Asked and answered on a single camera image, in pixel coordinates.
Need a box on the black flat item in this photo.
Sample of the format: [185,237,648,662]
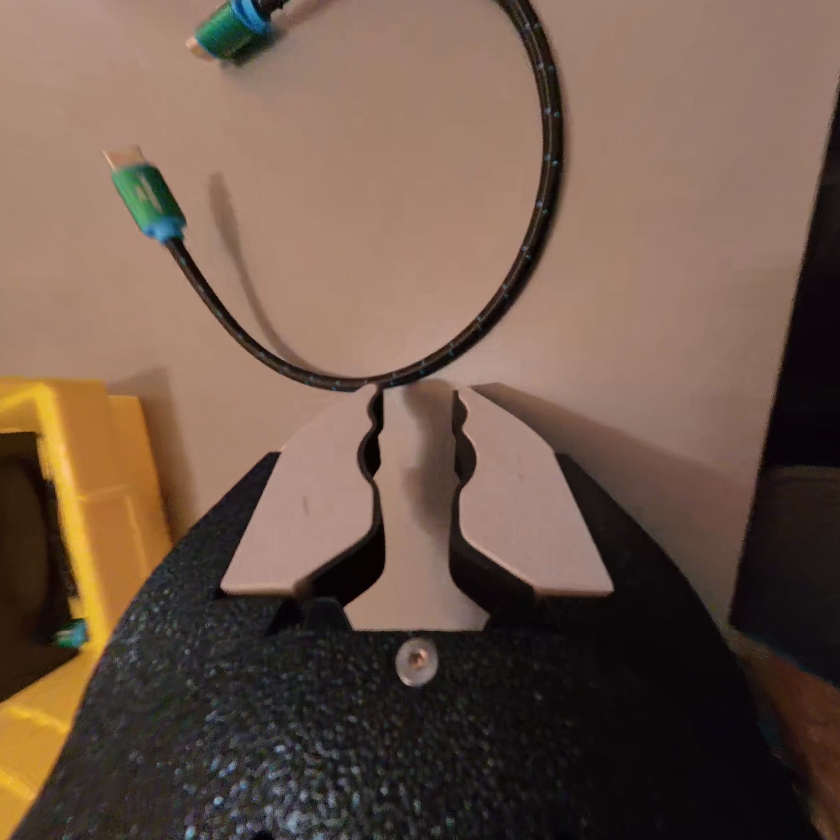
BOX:
[0,433,80,700]

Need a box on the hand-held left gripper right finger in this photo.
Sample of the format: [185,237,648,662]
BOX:
[449,384,614,601]

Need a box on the grey desk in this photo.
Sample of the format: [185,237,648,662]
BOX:
[0,0,840,634]

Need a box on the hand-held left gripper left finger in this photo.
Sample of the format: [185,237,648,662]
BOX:
[220,384,388,601]

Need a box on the yellow plastic bin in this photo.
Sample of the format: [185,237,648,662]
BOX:
[0,377,175,821]

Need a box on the wooden post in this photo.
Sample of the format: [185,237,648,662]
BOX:
[748,630,840,821]

